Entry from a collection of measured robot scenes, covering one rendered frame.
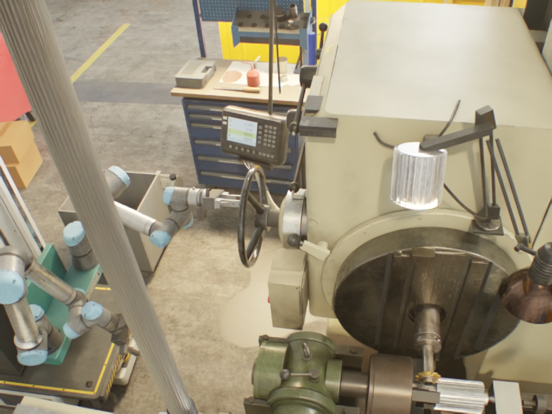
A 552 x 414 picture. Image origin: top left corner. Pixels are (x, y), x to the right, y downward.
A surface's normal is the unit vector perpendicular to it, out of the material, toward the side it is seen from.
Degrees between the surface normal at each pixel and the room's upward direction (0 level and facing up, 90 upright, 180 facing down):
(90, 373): 0
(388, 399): 47
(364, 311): 90
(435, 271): 90
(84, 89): 0
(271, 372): 24
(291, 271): 0
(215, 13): 90
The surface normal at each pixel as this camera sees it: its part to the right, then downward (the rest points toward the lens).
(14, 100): 0.88, 0.29
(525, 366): -0.17, 0.68
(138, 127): -0.05, -0.73
